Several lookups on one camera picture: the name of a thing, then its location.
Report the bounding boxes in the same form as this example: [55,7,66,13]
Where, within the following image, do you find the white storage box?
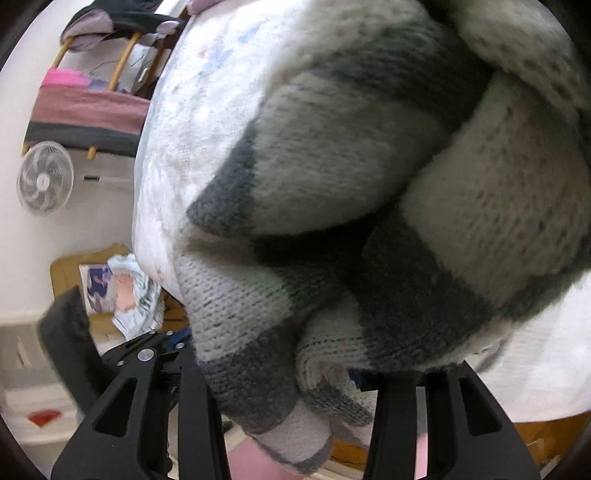
[0,318,86,444]

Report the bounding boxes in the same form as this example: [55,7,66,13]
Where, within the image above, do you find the white floral bed sheet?
[131,0,591,423]

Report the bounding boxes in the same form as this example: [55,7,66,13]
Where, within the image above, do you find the cardboard box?
[50,249,139,333]

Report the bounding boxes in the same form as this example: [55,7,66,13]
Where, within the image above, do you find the crumpled printed cloth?
[79,253,164,340]

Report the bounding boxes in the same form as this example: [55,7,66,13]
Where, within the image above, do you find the small red item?
[28,408,63,425]

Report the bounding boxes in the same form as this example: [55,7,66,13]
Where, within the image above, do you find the wooden clothes rack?
[21,33,185,160]

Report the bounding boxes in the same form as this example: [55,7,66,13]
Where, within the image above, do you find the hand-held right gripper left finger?
[51,330,232,480]

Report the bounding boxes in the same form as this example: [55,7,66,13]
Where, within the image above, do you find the grey white checkered sweater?
[173,0,591,476]

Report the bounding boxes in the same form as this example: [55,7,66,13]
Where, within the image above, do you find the pink grey striped cloth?
[25,83,151,158]

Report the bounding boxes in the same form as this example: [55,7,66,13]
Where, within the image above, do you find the lilac grey cloth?
[62,7,116,47]

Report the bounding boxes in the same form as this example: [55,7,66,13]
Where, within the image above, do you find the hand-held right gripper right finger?
[364,360,542,480]

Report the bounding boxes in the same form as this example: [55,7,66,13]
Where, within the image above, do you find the person's pink clothing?
[228,436,296,480]

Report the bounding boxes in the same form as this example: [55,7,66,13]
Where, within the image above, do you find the bright pink cloth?
[42,68,93,89]

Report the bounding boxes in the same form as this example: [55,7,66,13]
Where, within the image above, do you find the white standing fan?
[17,141,75,217]

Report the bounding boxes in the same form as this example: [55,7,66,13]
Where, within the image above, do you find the black cloth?
[88,0,188,35]

